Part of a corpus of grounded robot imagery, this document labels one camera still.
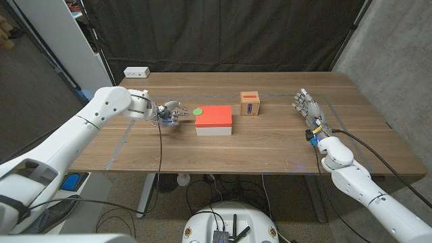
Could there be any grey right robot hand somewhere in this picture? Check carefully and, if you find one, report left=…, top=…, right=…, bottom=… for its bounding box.
left=292, top=88, right=333, bottom=146

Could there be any white table leg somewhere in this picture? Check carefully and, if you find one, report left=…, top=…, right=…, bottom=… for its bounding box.
left=136, top=173, right=157, bottom=219

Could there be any white box with red lid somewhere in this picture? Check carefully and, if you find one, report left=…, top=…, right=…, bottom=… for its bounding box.
left=194, top=105, right=234, bottom=137

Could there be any blue round pad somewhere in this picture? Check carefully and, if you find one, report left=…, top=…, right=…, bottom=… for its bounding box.
left=60, top=172, right=80, bottom=192

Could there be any thin black left wrist cable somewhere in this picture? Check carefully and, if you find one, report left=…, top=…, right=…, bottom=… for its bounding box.
left=28, top=121, right=163, bottom=217

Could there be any black floor cable tangle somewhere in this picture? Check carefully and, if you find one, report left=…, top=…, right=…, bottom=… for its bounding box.
left=185, top=173, right=271, bottom=220

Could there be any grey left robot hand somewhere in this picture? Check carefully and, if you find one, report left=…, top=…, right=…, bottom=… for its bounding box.
left=151, top=99, right=190, bottom=128

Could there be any small wooden slot box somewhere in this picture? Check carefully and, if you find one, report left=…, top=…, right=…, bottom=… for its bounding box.
left=240, top=90, right=261, bottom=117

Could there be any black floor fan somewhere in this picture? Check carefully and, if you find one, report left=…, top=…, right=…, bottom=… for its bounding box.
left=154, top=173, right=179, bottom=194

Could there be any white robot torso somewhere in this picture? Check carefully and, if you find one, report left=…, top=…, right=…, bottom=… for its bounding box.
left=182, top=201, right=280, bottom=243

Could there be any black backdrop stand pole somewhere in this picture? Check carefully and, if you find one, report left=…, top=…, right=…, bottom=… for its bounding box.
left=329, top=0, right=374, bottom=72
left=76, top=0, right=118, bottom=89

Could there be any dark shoe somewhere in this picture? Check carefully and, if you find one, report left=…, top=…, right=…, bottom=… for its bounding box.
left=38, top=194, right=81, bottom=233

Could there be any tan wooden object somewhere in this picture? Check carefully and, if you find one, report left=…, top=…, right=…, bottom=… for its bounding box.
left=0, top=15, right=16, bottom=51

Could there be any grey table leg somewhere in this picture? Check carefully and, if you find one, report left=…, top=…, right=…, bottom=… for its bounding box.
left=303, top=174, right=327, bottom=224

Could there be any black slanted antenna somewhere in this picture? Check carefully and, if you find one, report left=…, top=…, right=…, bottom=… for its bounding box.
left=232, top=225, right=251, bottom=243

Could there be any small grey electronics box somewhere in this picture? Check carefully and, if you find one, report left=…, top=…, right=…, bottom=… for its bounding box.
left=212, top=229, right=230, bottom=243

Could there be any white cabinet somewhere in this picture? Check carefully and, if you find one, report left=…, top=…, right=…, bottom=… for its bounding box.
left=13, top=0, right=115, bottom=104

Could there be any white power strip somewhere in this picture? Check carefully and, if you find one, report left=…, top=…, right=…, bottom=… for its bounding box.
left=123, top=66, right=151, bottom=79

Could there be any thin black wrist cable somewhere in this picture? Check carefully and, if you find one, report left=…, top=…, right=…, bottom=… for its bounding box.
left=313, top=144, right=374, bottom=243
left=28, top=121, right=163, bottom=217

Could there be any white round floor disc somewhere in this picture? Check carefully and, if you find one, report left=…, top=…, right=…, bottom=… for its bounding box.
left=176, top=173, right=191, bottom=188

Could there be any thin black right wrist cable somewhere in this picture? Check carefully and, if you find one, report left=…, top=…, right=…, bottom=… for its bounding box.
left=313, top=144, right=374, bottom=243

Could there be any person's leg in jeans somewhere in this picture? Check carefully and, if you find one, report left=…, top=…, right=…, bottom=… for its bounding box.
left=20, top=211, right=50, bottom=236

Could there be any black curtain backdrop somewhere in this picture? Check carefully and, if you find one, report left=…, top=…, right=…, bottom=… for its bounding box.
left=82, top=0, right=367, bottom=85

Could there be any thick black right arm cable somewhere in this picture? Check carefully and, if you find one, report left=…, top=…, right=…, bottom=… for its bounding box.
left=331, top=128, right=432, bottom=209

